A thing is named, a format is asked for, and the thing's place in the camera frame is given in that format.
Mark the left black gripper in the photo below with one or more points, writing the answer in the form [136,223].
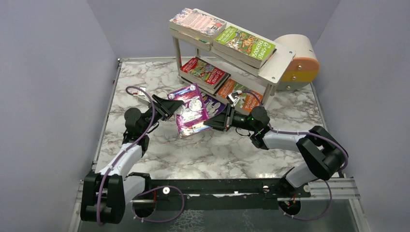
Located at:
[159,107]

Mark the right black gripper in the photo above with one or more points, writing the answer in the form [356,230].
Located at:
[228,118]

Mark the red bottom books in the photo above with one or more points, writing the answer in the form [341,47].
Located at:
[190,116]

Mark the orange 78-storey treehouse book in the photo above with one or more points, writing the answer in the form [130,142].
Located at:
[246,100]

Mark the red 13-storey treehouse book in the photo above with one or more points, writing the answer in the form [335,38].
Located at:
[202,69]

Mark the white two-tier shelf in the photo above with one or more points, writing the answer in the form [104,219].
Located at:
[265,84]

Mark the green 65-storey treehouse book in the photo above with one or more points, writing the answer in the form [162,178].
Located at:
[244,46]

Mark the pink floral book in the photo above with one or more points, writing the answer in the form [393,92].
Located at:
[198,25]

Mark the purple cartoon book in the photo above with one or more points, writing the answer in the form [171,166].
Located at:
[212,105]

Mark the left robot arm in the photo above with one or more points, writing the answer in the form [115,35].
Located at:
[118,166]

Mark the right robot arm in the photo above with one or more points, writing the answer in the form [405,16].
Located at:
[322,154]

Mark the round wooden drawer box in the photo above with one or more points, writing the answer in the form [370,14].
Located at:
[304,67]

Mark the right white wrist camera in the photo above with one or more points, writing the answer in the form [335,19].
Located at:
[234,98]

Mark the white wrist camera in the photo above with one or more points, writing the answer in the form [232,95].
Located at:
[141,97]
[234,98]

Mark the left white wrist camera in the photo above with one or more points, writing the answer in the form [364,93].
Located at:
[141,97]

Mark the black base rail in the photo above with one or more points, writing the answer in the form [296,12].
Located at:
[145,194]

